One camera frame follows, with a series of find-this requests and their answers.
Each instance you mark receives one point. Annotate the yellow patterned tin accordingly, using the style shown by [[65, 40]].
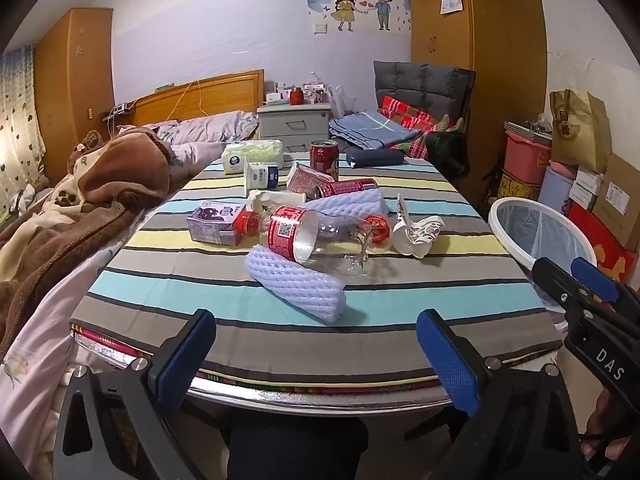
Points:
[[517, 187]]

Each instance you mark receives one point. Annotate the white yogurt cup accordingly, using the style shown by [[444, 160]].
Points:
[[260, 176]]

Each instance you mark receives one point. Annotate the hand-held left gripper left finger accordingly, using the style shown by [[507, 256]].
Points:
[[185, 355]]

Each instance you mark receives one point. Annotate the tall wooden wardrobe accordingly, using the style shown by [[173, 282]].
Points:
[[505, 60]]

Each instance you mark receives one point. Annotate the lilac foam net sleeve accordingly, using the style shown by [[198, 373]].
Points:
[[350, 206], [300, 285]]

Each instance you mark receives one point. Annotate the tan paper bag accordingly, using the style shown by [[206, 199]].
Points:
[[580, 130]]

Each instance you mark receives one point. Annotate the black office chair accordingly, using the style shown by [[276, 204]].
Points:
[[450, 155]]

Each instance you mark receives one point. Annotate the open cardboard box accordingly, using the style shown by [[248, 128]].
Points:
[[620, 200]]

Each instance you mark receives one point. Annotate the wooden bed headboard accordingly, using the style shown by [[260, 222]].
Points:
[[220, 92]]

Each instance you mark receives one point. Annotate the clear bottle with red label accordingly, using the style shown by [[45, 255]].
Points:
[[290, 232]]

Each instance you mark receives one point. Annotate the grey nightstand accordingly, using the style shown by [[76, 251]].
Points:
[[295, 127]]

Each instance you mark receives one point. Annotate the wooden wardrobe with star marks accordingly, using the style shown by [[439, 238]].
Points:
[[75, 75]]

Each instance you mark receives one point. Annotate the purple drink carton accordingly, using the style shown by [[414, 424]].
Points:
[[215, 220]]

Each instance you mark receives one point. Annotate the blue checked cloth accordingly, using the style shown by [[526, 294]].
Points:
[[370, 127]]

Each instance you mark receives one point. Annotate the white paper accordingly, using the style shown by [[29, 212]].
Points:
[[265, 199]]

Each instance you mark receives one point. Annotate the patterned flat gift box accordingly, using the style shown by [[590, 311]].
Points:
[[525, 131]]

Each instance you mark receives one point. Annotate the small red round container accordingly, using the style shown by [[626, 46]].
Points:
[[377, 232]]

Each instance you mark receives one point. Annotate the red cartoon drink can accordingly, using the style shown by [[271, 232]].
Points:
[[325, 160], [345, 187]]

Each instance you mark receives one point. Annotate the pale pink bed sheet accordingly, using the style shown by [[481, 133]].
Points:
[[45, 320]]

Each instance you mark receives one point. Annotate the white paper tag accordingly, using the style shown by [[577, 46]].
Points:
[[450, 2]]

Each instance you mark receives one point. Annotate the clear plastic bin liner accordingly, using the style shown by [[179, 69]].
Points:
[[540, 235]]

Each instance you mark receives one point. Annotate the crushed white paper cup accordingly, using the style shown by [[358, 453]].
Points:
[[415, 240]]

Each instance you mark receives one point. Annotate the pink drink carton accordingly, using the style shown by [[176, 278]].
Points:
[[305, 177]]

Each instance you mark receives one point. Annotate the heart print curtain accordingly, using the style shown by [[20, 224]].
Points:
[[17, 125]]

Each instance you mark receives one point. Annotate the red gift box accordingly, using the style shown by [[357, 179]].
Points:
[[600, 240]]

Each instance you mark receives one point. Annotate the green white tissue pack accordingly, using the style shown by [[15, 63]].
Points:
[[252, 155]]

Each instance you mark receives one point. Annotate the power strip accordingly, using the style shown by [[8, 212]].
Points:
[[122, 108]]

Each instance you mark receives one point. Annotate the pink storage box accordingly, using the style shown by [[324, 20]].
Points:
[[525, 160]]

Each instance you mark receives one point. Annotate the red green plaid blanket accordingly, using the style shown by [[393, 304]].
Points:
[[417, 142]]

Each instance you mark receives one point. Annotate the white wall switch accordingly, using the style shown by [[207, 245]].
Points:
[[320, 28]]

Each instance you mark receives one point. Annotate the white plastic bag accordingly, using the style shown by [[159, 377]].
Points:
[[340, 102]]

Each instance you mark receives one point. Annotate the dark blue glasses case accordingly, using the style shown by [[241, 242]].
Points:
[[375, 157]]

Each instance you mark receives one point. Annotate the white round waste bin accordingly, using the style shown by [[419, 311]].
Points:
[[495, 227]]

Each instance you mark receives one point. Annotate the grey quilted chair cushion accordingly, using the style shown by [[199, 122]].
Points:
[[420, 85]]

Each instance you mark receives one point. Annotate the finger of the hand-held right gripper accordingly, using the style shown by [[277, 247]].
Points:
[[552, 277], [595, 280]]

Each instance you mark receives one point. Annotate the brown plush blanket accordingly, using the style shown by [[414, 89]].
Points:
[[115, 170]]

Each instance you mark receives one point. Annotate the red jar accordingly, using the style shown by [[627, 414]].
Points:
[[296, 97]]

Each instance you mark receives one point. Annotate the lilac round tin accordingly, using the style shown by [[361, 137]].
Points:
[[555, 190]]

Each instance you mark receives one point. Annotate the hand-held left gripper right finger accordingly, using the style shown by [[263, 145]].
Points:
[[445, 360]]

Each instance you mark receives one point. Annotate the lilac floral duvet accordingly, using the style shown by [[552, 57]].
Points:
[[210, 127]]

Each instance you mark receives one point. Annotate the table with shiny rim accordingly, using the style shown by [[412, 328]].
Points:
[[320, 401]]

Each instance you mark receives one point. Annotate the white medicine box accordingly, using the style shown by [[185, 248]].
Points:
[[589, 178], [584, 199]]

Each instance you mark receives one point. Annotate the person's right hand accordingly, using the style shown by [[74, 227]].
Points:
[[600, 420]]

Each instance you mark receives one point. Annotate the red plaid pillow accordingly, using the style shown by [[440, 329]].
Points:
[[405, 110]]

